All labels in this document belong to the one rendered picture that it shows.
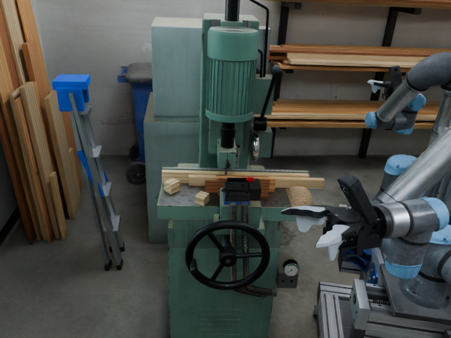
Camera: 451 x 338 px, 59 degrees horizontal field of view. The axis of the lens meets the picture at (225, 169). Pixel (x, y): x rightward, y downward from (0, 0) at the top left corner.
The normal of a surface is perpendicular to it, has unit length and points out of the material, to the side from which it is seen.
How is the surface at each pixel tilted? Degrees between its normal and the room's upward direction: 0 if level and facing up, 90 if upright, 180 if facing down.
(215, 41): 90
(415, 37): 90
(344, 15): 90
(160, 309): 0
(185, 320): 90
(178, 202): 0
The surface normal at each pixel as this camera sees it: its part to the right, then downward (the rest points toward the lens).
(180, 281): 0.04, 0.44
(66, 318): 0.04, -0.90
